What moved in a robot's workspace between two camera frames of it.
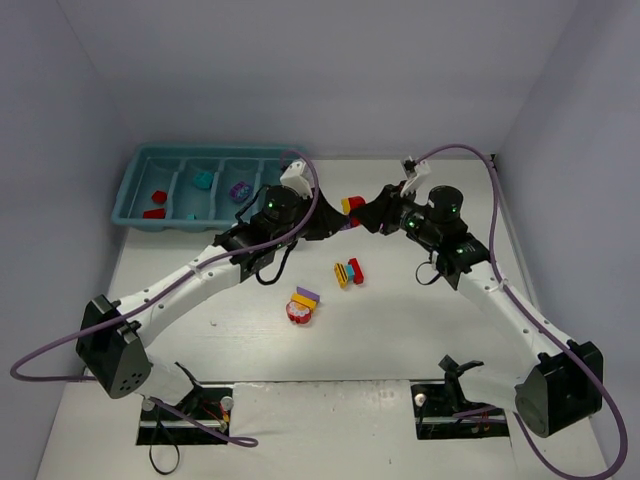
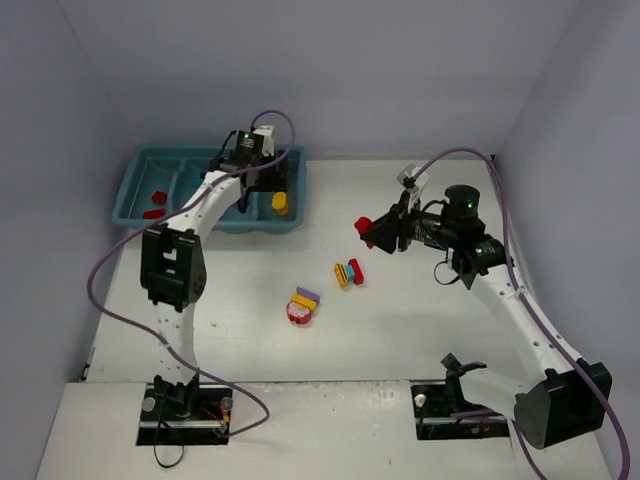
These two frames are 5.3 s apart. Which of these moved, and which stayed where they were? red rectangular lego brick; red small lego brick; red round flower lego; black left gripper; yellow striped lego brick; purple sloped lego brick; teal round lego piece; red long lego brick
Moved: red small lego brick; black left gripper
Stayed: red long lego brick; purple sloped lego brick; red round flower lego; yellow striped lego brick; red rectangular lego brick; teal round lego piece
